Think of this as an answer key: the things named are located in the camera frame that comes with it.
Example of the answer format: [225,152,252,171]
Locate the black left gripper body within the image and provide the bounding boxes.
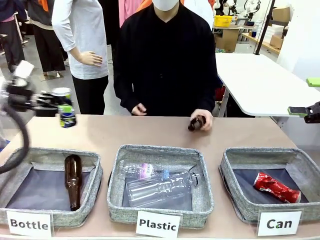
[5,83,37,111]

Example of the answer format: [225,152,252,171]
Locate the black Pepsi can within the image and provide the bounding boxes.
[51,87,78,129]

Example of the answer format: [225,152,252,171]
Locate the brown glass bottle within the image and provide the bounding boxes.
[187,115,207,132]
[64,154,83,212]

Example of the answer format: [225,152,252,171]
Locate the crushed red can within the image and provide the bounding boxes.
[252,171,302,204]

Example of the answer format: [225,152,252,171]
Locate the small pink-label plastic bottle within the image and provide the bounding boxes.
[118,159,171,180]

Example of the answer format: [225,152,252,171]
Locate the large clear plastic bottle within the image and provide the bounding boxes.
[125,168,202,209]

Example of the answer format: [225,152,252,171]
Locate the yellow plastic basket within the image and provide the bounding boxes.
[213,15,232,27]

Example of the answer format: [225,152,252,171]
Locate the white Can label card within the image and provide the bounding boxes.
[256,210,303,237]

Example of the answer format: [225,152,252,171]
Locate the grey fabric basket Bottle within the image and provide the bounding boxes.
[0,146,104,228]

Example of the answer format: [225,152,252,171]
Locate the grey fabric basket Can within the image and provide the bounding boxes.
[218,147,320,225]

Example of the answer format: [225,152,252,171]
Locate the grey fabric basket Plastic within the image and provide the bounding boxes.
[106,143,215,229]

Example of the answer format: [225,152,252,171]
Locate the person right hand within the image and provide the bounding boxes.
[131,102,148,117]

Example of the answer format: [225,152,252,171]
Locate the person left hand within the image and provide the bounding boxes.
[191,108,214,132]

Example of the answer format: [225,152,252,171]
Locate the white side table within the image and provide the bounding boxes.
[214,52,320,118]

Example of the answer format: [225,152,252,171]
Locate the mannequin in dark clothes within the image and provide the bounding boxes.
[26,0,67,74]

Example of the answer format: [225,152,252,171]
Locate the small cardboard box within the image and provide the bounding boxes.
[269,34,285,50]

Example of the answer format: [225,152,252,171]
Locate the mannequin in purple top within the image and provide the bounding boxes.
[0,0,27,74]

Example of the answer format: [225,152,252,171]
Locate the stack of white boxes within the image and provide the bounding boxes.
[264,23,291,39]

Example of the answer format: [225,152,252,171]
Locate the wooden workbench shelf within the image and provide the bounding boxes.
[241,32,281,55]

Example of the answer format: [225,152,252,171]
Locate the black slanted pole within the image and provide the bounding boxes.
[253,0,276,56]

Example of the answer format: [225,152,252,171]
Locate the cardboard box on shelf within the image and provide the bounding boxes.
[272,6,291,22]

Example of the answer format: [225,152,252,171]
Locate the mannequin in white shirt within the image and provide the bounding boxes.
[51,0,110,116]

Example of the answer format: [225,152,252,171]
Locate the white table leg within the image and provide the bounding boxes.
[219,86,231,118]

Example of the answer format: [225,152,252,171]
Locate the red box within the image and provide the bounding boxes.
[215,86,226,102]

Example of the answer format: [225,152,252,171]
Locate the large cardboard box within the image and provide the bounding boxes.
[214,28,241,54]

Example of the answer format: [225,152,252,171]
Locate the white Bottle label card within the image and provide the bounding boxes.
[6,210,53,238]

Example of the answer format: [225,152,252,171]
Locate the pink garment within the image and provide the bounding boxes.
[118,0,149,28]

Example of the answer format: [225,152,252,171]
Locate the person in black sweater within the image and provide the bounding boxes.
[113,0,220,118]

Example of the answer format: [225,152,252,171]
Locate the white face mask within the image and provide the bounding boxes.
[151,0,181,12]

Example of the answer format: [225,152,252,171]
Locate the white Plastic label card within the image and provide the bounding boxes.
[135,210,182,239]

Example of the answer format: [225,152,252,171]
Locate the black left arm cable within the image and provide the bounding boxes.
[0,104,31,175]

